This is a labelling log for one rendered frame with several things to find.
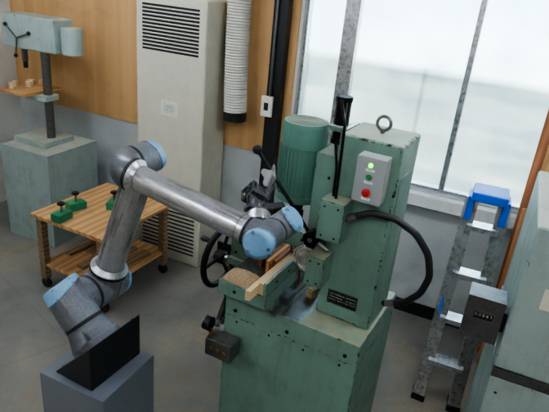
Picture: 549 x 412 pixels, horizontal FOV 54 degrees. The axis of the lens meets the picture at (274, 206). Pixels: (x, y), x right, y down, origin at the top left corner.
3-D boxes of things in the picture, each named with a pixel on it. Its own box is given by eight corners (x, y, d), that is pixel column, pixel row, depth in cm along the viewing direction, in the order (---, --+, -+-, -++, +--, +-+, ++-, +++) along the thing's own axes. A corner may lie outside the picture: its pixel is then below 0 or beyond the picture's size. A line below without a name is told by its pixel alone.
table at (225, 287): (271, 230, 262) (272, 219, 259) (328, 249, 249) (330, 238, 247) (197, 284, 212) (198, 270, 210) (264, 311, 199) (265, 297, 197)
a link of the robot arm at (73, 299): (57, 338, 201) (31, 299, 202) (91, 316, 216) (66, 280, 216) (78, 323, 193) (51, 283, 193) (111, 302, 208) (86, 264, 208)
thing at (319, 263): (313, 272, 205) (317, 245, 200) (329, 279, 202) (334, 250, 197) (302, 284, 197) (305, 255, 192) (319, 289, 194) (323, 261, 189)
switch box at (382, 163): (356, 194, 185) (363, 150, 179) (384, 202, 181) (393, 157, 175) (350, 199, 180) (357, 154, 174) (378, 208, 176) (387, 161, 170)
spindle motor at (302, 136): (287, 185, 221) (296, 111, 209) (327, 196, 214) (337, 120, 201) (267, 198, 207) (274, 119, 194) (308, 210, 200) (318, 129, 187)
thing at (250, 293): (309, 243, 240) (310, 235, 238) (313, 244, 239) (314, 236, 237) (244, 299, 195) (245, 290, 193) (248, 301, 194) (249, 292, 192)
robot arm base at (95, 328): (87, 351, 190) (71, 327, 191) (67, 363, 203) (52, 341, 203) (127, 322, 205) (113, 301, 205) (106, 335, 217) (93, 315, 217)
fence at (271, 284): (327, 237, 247) (328, 226, 245) (330, 238, 246) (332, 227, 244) (262, 296, 198) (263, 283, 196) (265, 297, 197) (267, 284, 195)
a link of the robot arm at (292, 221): (296, 235, 163) (267, 253, 170) (310, 223, 173) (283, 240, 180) (278, 210, 164) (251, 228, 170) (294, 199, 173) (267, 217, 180)
